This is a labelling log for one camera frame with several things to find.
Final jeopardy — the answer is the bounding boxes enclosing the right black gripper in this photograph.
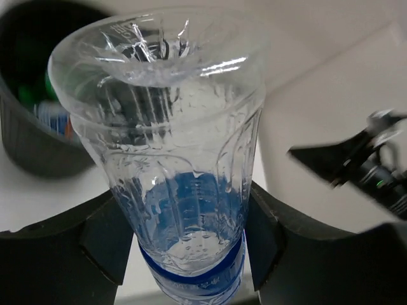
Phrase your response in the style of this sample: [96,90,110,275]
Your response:
[288,110,406,219]

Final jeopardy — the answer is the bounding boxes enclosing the blue label water bottle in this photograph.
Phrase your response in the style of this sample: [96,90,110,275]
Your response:
[48,6,268,304]

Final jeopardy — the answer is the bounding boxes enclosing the black plastic bin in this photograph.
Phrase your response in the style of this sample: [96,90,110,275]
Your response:
[1,1,109,178]

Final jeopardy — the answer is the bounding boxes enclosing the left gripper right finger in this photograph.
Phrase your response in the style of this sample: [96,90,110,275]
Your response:
[245,184,406,304]

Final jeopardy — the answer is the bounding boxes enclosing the clear bottle white label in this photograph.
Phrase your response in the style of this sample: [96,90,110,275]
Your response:
[34,100,74,140]

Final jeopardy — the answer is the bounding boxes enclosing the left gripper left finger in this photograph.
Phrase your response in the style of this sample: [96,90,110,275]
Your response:
[1,191,133,304]

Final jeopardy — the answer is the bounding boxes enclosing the green soda bottle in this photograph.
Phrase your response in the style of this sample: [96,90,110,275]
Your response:
[18,72,58,107]

